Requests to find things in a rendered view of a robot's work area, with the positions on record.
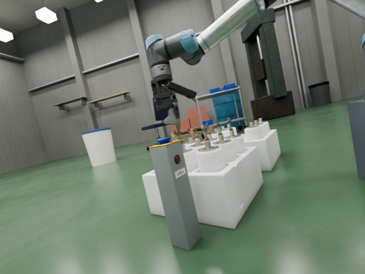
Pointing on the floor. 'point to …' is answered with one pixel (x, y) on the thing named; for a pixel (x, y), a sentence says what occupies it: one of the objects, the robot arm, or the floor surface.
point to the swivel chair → (157, 120)
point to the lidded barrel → (99, 146)
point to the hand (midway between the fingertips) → (179, 127)
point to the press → (266, 68)
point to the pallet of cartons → (191, 120)
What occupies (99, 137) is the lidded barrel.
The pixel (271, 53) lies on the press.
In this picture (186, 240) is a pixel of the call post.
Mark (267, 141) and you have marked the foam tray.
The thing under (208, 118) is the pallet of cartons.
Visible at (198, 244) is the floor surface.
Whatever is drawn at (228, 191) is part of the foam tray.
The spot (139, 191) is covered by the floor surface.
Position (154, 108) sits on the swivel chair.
